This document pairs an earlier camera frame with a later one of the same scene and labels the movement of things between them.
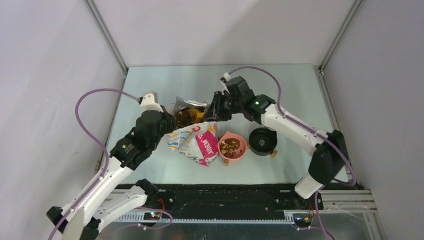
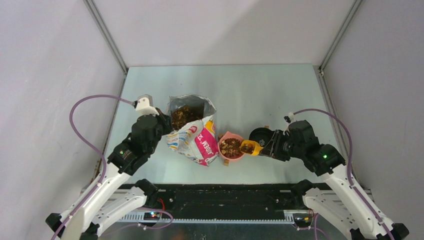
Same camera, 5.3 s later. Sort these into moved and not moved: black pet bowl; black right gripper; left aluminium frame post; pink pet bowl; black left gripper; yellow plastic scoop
Moved: black right gripper; yellow plastic scoop
Not moved: left aluminium frame post; pink pet bowl; black left gripper; black pet bowl
